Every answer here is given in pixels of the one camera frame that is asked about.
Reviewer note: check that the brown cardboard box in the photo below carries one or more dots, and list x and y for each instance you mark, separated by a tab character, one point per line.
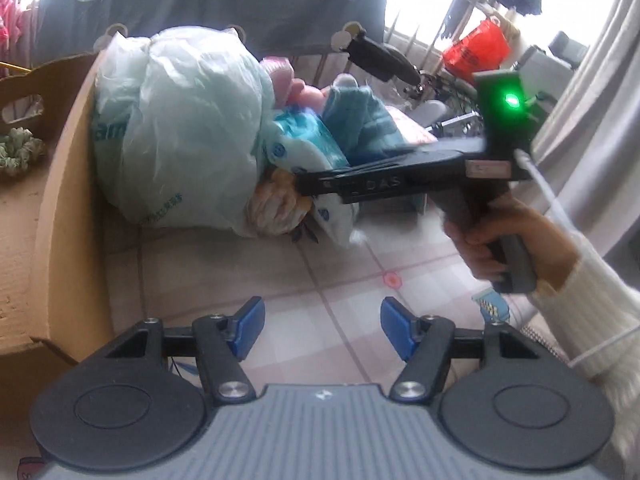
65	210

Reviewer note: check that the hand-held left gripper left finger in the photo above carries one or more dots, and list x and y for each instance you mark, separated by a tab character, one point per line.
250	325

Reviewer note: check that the black office chair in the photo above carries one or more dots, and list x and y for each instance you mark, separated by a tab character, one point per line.
380	57

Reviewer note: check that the grey box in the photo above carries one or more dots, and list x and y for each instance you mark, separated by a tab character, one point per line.
567	47

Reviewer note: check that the green scrunchie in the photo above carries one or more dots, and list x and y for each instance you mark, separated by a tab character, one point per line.
20	152

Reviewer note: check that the grey dotted hanging bedsheet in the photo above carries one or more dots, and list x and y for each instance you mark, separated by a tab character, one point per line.
200	0

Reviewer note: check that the grey curtain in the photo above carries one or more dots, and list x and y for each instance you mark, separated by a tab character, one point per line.
600	135

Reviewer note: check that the red plastic bag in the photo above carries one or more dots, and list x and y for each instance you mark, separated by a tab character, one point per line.
475	52

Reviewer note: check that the teal checked towel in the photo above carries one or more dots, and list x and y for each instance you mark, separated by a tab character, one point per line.
360	120

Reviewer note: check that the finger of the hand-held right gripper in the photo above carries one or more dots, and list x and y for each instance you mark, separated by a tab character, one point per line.
370	185

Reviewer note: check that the person's right forearm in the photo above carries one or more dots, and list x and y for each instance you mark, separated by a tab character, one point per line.
600	310

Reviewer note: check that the orange patterned cloth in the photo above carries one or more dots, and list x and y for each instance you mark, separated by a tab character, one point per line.
272	205

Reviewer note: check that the pink hanging clothes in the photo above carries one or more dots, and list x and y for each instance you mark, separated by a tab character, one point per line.
10	15

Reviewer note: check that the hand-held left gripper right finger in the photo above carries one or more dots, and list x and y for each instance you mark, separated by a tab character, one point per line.
397	327

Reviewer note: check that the pale green plastic bag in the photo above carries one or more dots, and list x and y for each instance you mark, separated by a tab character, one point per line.
190	125

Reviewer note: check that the person's right hand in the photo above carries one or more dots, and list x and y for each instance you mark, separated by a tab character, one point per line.
545	240

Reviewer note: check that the white cabinet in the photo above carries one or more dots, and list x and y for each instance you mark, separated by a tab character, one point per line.
537	70

